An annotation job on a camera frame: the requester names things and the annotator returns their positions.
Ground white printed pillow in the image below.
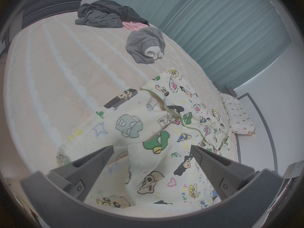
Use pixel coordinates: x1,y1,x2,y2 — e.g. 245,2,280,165
221,93,256,136

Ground bed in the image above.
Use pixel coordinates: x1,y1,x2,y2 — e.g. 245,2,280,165
3,0,278,218

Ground grey knit garment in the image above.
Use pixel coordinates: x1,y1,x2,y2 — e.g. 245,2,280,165
126,28,165,65

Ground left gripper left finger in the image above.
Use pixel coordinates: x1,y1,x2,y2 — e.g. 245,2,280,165
49,145,114,201

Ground grey bedside table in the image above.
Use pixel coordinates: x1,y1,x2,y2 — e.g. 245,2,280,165
214,82,235,97

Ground black garment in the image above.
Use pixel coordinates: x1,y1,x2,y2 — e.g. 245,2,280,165
78,0,149,27

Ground pink garment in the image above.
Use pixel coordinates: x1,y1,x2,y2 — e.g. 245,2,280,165
122,21,150,31

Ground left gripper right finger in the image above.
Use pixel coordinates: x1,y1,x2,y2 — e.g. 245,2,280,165
191,144,256,200

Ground white printed pyjama top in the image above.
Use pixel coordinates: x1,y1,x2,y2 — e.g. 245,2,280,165
56,68,232,209

